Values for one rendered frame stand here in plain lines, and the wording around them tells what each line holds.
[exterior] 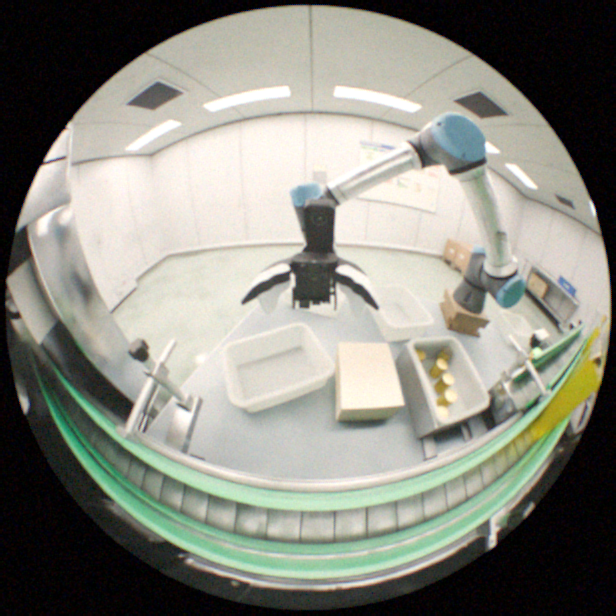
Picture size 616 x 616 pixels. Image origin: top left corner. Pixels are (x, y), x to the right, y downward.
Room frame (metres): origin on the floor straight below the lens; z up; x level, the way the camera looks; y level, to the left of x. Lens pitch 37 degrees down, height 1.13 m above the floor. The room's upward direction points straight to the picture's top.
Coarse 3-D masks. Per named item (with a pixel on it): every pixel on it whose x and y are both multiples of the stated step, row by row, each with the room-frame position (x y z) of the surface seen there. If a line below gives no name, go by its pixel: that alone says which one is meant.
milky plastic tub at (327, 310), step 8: (288, 288) 0.57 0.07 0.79; (288, 296) 0.51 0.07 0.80; (344, 296) 0.47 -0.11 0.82; (288, 304) 0.51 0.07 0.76; (296, 304) 0.50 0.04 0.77; (328, 304) 0.45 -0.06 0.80; (312, 312) 0.48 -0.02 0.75; (320, 312) 0.47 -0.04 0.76; (328, 312) 0.45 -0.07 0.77; (336, 312) 0.45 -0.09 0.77
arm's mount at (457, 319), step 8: (448, 288) 0.53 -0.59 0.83; (448, 296) 0.48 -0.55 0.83; (440, 304) 0.52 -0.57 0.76; (448, 304) 0.46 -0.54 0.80; (456, 304) 0.42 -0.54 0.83; (448, 312) 0.43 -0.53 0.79; (456, 312) 0.38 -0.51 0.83; (464, 312) 0.37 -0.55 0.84; (448, 320) 0.40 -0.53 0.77; (456, 320) 0.37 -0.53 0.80; (464, 320) 0.36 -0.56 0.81; (472, 320) 0.35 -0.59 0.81; (480, 320) 0.33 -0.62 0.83; (488, 320) 0.32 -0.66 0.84; (448, 328) 0.38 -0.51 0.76; (456, 328) 0.36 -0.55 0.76; (464, 328) 0.35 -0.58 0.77; (472, 328) 0.34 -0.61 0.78; (480, 336) 0.31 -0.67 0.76
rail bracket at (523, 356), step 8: (536, 336) 0.08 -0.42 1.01; (512, 344) 0.11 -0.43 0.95; (528, 344) 0.08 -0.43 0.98; (536, 344) 0.07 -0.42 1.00; (520, 352) 0.08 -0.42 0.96; (528, 352) 0.07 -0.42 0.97; (520, 360) 0.07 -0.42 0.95; (528, 360) 0.06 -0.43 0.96; (512, 368) 0.07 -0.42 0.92; (528, 368) 0.05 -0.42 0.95; (504, 376) 0.07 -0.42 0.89; (512, 376) 0.06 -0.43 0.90; (536, 376) 0.02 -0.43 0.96; (536, 384) 0.01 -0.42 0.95; (544, 392) -0.02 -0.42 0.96
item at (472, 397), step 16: (448, 336) 0.26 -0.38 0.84; (432, 352) 0.25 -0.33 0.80; (464, 352) 0.20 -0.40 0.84; (416, 368) 0.18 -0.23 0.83; (448, 368) 0.20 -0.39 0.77; (464, 368) 0.16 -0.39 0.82; (432, 384) 0.17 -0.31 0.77; (464, 384) 0.13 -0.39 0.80; (480, 384) 0.10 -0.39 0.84; (432, 400) 0.10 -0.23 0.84; (464, 400) 0.09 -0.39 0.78; (480, 400) 0.07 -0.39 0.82; (448, 416) 0.07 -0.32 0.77; (464, 416) 0.04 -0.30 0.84
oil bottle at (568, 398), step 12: (588, 360) -0.05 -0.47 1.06; (600, 360) -0.07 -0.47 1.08; (588, 372) -0.07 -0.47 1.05; (600, 372) -0.09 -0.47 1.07; (576, 384) -0.06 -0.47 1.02; (588, 384) -0.08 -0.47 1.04; (564, 396) -0.06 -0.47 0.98; (576, 396) -0.08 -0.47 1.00; (588, 396) -0.10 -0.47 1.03; (552, 408) -0.07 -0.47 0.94; (564, 408) -0.08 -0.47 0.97; (540, 420) -0.07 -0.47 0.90; (552, 420) -0.09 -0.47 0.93; (540, 432) -0.10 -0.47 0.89
